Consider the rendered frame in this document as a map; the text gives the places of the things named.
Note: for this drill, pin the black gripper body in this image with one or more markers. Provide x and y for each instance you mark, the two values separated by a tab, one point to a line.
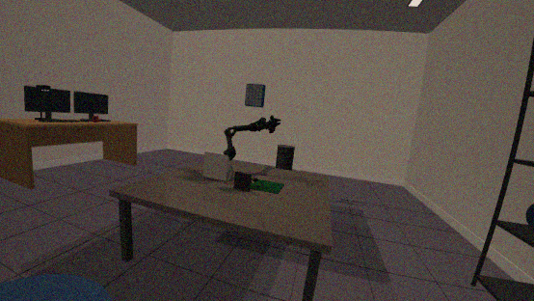
269	124

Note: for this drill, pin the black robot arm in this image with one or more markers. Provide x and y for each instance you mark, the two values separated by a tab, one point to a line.
256	126

